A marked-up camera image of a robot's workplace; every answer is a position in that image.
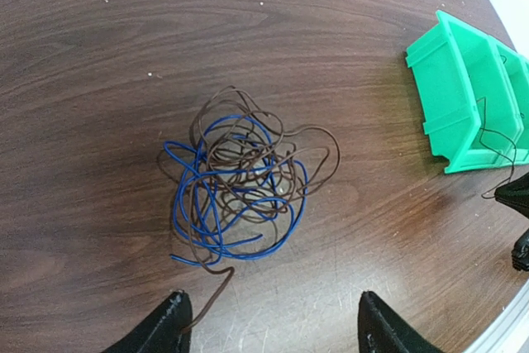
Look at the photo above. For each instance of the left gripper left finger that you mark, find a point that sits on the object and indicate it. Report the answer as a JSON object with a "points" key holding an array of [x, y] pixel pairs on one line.
{"points": [[162, 330]]}

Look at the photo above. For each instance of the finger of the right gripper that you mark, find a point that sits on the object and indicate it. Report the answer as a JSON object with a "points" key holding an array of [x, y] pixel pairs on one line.
{"points": [[515, 195], [520, 253]]}

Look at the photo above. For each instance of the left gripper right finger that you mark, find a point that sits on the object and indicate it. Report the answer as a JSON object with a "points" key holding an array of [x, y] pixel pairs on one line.
{"points": [[380, 329]]}

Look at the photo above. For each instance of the middle green plastic bin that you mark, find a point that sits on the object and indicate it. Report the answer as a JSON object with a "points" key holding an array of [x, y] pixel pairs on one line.
{"points": [[516, 69]]}

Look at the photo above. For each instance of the left green plastic bin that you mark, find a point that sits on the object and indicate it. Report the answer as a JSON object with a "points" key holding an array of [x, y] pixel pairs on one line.
{"points": [[467, 101]]}

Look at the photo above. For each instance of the aluminium front rail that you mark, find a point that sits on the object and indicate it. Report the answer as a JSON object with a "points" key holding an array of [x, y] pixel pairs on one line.
{"points": [[509, 331]]}

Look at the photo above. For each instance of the green plastic bin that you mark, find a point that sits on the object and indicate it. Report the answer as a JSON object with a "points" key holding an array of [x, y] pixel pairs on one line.
{"points": [[467, 101], [516, 69]]}

